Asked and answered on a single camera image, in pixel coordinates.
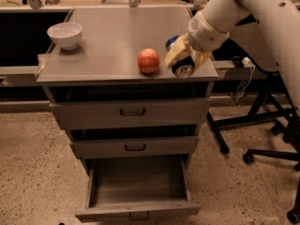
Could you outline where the grey drawer cabinet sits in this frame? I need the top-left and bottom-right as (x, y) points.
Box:
(36, 6), (219, 173)

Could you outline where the grey top drawer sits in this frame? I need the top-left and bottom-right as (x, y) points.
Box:
(50, 97), (211, 130)

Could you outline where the dark side table with stand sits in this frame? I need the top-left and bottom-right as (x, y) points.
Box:
(206, 14), (294, 155)

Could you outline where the white power adapter with cable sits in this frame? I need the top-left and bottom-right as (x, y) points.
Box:
(233, 57), (256, 105)

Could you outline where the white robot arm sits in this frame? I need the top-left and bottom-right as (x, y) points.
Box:
(165, 0), (300, 115)

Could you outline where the black office chair base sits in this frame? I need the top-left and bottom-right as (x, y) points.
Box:
(242, 72), (300, 225)

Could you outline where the blue pepsi can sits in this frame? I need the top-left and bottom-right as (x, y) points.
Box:
(165, 36), (195, 79)

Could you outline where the white bowl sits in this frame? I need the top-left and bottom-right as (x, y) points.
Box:
(47, 22), (83, 50)

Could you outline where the grey open bottom drawer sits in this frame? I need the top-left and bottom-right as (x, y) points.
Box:
(75, 155), (200, 222)

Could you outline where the red apple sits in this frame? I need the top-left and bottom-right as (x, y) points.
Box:
(137, 49), (160, 74)

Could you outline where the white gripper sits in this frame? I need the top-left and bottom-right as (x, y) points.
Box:
(165, 11), (231, 70)

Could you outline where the grey middle drawer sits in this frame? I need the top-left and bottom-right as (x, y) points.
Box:
(71, 136), (198, 159)

